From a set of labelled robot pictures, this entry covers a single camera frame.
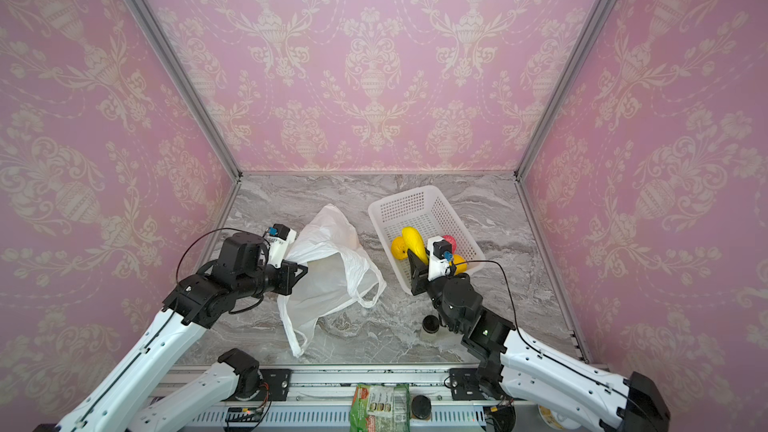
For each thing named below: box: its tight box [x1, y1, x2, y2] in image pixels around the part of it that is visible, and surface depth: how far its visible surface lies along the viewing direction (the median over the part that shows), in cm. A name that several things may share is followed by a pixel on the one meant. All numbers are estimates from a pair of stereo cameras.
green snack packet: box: [349, 384, 411, 432], surface depth 71 cm
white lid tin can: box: [538, 404, 581, 430], surface depth 66 cm
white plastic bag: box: [278, 204, 387, 358], surface depth 76 cm
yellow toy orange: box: [391, 236, 409, 261], surface depth 94 cm
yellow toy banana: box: [402, 226, 429, 265], surface depth 71 cm
